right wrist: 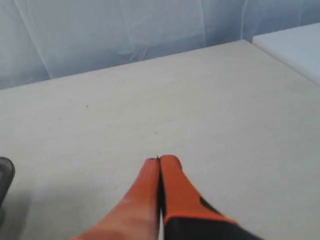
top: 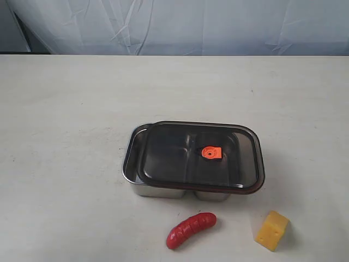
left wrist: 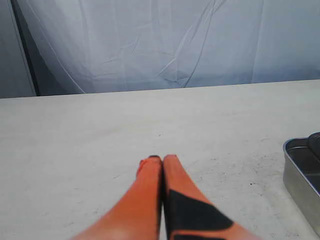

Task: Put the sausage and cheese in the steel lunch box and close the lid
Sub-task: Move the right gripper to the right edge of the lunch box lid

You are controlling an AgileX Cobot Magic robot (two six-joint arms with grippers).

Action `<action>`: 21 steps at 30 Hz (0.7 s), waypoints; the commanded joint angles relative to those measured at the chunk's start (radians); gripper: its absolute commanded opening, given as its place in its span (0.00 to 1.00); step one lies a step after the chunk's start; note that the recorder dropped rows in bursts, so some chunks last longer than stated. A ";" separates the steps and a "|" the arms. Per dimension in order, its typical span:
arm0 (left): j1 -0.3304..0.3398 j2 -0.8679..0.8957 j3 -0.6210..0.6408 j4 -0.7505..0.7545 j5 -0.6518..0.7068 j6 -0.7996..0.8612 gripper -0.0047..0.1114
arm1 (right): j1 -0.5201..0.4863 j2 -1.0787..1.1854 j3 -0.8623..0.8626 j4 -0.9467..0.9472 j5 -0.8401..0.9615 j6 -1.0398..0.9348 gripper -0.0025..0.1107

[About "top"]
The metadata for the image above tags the smoked transparent lid orange seal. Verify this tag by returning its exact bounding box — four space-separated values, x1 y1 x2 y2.
137 121 265 195

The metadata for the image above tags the red toy sausage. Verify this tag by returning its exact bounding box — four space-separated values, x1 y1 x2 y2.
166 212 217 249

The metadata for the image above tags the yellow toy cheese wedge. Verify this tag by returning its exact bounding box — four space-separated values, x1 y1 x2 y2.
255 211 290 252

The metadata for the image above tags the stainless steel two-compartment lunch box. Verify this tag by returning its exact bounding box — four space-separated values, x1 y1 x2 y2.
121 123 238 203

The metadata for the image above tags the white wrinkled backdrop cloth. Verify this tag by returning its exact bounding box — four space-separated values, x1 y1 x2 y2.
8 1 348 56

